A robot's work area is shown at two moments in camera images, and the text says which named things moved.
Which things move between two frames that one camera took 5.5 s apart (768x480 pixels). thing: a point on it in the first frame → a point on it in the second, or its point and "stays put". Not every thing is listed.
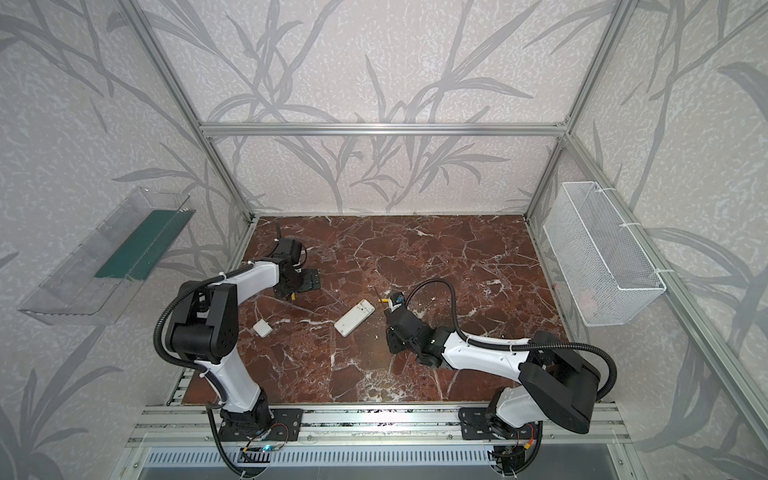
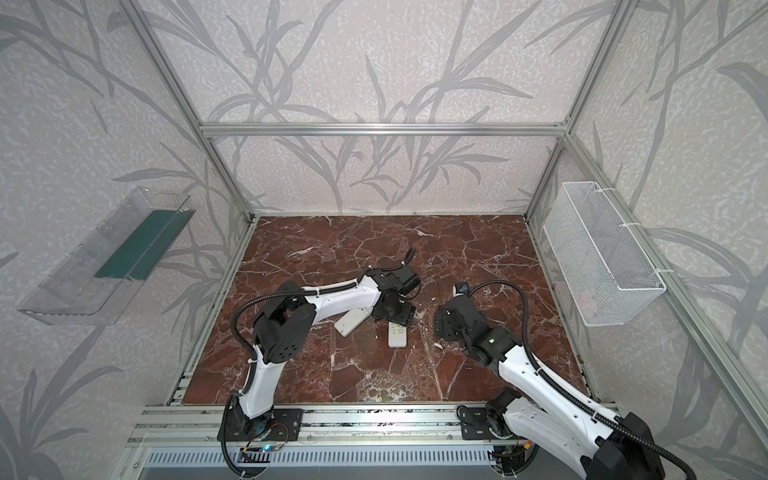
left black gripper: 306,281 → 395,305
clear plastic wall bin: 95,280 stays put
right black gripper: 396,317 → 448,324
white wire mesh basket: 608,276 stays put
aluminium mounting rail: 198,426 stays put
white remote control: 354,317 stays put
